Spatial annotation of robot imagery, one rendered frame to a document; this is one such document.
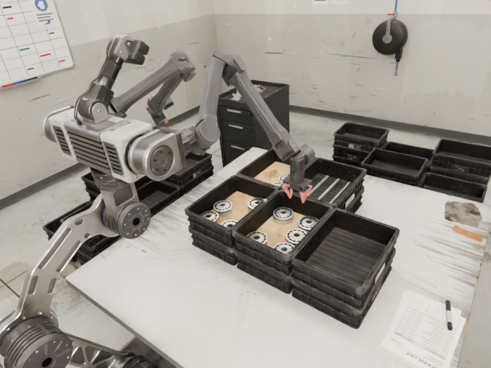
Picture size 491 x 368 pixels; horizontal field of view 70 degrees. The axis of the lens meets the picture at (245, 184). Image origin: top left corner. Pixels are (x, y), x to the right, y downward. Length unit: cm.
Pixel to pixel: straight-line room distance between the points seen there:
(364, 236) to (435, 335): 46
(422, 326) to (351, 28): 380
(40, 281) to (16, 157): 295
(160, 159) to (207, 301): 77
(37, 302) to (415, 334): 135
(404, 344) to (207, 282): 83
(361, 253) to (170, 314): 84
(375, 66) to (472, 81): 103
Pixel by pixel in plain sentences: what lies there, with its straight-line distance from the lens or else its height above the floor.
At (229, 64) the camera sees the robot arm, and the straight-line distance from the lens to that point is 142.
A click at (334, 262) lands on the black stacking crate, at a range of 156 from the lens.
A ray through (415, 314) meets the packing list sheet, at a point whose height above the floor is 70.
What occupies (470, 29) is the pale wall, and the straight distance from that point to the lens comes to 449.
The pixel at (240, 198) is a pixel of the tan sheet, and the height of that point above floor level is 83.
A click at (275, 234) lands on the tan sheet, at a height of 83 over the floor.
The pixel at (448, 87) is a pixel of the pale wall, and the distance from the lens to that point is 463.
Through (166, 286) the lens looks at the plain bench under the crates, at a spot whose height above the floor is 70.
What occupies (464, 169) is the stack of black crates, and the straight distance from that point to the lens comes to 305.
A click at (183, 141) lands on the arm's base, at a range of 110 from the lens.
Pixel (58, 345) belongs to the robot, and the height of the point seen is 91.
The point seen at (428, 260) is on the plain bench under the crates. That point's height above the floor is 70.
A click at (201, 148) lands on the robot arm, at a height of 141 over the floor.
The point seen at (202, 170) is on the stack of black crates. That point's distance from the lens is 291.
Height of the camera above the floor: 192
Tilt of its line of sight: 32 degrees down
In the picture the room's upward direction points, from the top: 5 degrees counter-clockwise
